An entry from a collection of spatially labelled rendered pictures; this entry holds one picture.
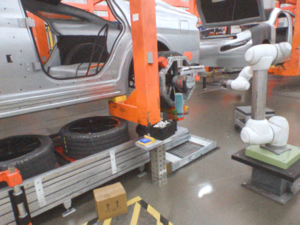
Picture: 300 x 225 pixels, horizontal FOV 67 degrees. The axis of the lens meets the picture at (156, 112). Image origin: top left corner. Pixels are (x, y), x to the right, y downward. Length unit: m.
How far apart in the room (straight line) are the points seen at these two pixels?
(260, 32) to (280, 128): 3.42
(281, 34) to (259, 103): 7.82
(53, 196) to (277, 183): 1.72
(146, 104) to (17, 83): 1.05
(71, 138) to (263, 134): 1.59
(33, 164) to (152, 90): 1.11
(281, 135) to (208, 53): 3.32
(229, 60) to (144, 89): 3.12
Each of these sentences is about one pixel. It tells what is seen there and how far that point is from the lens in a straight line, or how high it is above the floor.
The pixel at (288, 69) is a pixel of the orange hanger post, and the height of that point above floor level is 0.65.
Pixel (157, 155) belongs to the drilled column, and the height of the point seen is 0.31.
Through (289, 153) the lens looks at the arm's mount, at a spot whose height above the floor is 0.36.
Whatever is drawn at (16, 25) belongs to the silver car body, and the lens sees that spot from 2.14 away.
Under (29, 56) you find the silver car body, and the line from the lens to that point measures 2.13.
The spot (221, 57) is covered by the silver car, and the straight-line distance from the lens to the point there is 4.93.
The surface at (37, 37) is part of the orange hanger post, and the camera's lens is 4.45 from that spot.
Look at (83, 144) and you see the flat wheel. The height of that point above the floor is 0.43.
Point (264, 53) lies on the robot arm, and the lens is 1.79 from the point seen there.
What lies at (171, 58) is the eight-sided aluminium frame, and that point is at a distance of 2.44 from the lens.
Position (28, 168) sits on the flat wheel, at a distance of 1.90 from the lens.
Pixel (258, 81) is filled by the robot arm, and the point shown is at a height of 0.95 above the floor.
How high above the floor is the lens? 1.20
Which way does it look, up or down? 15 degrees down
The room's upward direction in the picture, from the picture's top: 3 degrees counter-clockwise
